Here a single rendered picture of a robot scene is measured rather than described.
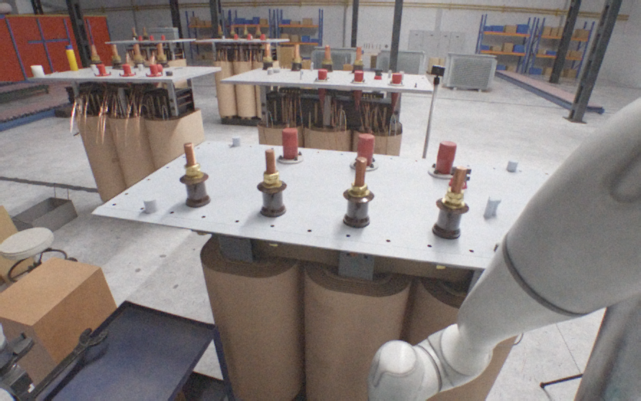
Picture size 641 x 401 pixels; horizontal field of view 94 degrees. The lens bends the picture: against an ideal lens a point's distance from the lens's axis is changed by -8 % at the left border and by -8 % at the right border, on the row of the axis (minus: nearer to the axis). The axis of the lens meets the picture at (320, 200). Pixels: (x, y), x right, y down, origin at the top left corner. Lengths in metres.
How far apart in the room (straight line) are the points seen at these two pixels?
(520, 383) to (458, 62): 11.69
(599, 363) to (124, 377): 1.26
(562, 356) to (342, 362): 1.78
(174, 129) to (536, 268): 3.13
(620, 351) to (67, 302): 1.72
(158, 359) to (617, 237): 1.29
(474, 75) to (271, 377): 12.54
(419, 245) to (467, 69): 12.36
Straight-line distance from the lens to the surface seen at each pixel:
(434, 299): 1.23
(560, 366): 2.79
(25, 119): 10.07
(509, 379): 2.54
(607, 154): 0.28
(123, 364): 1.39
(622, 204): 0.27
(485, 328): 0.41
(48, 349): 1.74
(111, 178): 3.97
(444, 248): 0.96
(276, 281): 1.26
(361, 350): 1.40
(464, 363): 0.73
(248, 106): 6.98
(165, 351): 1.37
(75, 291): 1.74
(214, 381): 1.69
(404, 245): 0.93
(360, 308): 1.22
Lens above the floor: 1.89
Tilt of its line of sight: 28 degrees down
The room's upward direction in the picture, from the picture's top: 1 degrees clockwise
